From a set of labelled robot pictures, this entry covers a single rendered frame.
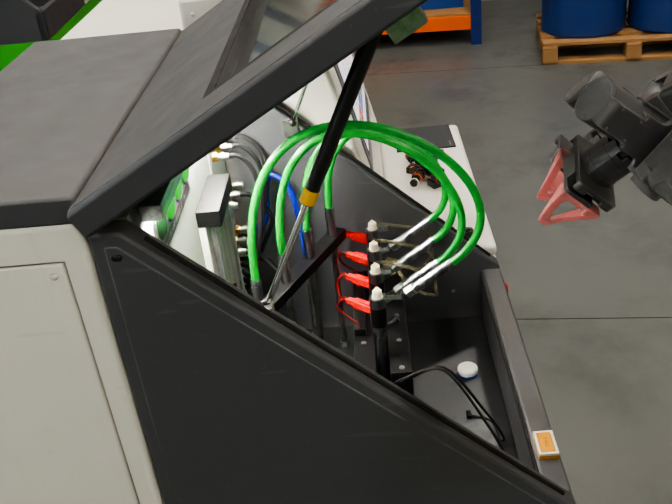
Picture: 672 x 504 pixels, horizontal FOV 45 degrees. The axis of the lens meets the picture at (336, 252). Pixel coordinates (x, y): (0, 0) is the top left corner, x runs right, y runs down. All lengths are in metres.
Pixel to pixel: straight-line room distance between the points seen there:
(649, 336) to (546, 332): 0.36
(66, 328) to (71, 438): 0.18
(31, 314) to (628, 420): 2.14
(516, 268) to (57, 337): 2.70
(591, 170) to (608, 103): 0.12
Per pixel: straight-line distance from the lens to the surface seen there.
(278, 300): 1.41
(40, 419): 1.15
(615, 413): 2.84
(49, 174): 1.02
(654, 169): 1.00
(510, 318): 1.59
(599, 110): 1.02
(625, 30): 6.24
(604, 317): 3.27
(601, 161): 1.10
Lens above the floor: 1.87
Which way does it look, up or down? 30 degrees down
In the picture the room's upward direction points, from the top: 6 degrees counter-clockwise
